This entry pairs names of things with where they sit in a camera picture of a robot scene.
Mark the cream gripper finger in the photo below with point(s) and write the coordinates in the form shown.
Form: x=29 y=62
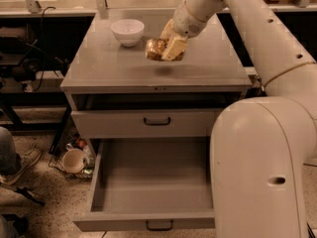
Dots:
x=167 y=31
x=175 y=48

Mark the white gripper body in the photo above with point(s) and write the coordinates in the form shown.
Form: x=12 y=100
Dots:
x=183 y=24

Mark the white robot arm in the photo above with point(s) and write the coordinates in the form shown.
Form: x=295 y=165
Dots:
x=259 y=145

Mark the grey drawer cabinet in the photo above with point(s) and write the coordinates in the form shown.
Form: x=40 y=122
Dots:
x=107 y=76

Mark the grey top drawer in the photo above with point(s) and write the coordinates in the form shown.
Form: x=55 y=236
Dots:
x=129 y=124

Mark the open grey middle drawer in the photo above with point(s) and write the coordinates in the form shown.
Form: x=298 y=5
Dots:
x=155 y=179

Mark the white ceramic bowl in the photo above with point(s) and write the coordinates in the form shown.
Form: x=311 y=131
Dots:
x=128 y=31

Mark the black machinery under bench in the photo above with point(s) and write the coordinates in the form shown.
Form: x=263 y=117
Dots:
x=23 y=60

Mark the white cup in basket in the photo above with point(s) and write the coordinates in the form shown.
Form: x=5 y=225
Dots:
x=73 y=161

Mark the grey shoe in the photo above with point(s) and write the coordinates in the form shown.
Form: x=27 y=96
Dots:
x=28 y=159

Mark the grey trouser leg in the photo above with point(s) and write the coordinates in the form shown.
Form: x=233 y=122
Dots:
x=6 y=152

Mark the black drawer handle top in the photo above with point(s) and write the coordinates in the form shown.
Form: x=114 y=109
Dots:
x=157 y=122

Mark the black drawer handle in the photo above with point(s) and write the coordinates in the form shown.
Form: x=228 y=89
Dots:
x=159 y=226
x=157 y=122

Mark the wire basket on floor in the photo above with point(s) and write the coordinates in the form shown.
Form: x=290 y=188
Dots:
x=87 y=172

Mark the black drawer handle middle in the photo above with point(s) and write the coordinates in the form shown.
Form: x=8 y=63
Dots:
x=159 y=226

